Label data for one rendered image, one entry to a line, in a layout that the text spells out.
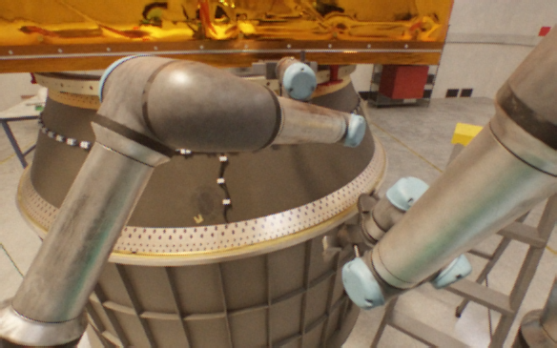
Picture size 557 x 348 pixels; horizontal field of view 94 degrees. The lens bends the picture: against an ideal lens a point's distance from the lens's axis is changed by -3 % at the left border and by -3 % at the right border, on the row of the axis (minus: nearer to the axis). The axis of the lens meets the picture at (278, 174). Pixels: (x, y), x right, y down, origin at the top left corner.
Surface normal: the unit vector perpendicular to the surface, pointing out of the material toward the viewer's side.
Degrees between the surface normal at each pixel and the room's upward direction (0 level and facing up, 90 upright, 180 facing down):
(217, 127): 93
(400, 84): 90
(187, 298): 90
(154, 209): 62
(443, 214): 91
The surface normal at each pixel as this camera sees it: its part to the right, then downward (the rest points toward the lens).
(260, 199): 0.31, 0.00
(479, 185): -0.88, 0.25
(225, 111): 0.42, 0.18
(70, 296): 0.73, 0.26
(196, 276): 0.11, 0.49
